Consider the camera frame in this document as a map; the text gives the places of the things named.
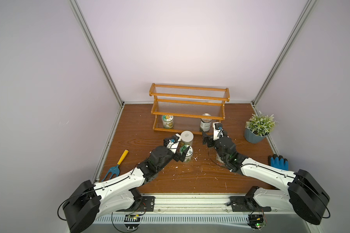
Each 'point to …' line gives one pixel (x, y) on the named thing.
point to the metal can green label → (205, 126)
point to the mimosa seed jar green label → (188, 154)
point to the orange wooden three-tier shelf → (187, 109)
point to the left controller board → (132, 222)
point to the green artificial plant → (261, 124)
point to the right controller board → (256, 222)
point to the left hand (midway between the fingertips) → (183, 142)
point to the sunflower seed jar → (167, 121)
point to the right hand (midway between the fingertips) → (211, 128)
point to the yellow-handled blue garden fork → (115, 170)
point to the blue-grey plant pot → (252, 137)
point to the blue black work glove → (279, 162)
